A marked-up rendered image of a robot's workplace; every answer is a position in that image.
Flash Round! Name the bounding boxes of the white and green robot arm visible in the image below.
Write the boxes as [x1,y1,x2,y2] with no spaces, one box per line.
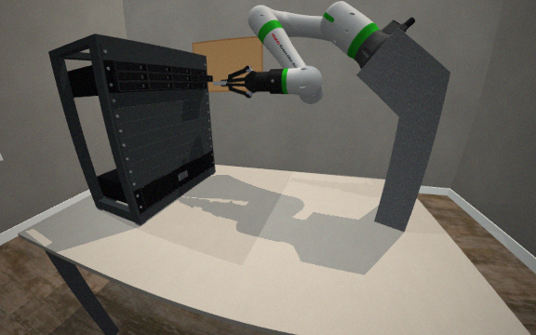
[248,1,415,104]

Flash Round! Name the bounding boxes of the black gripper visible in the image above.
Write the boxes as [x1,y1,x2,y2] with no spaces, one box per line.
[213,66,269,98]

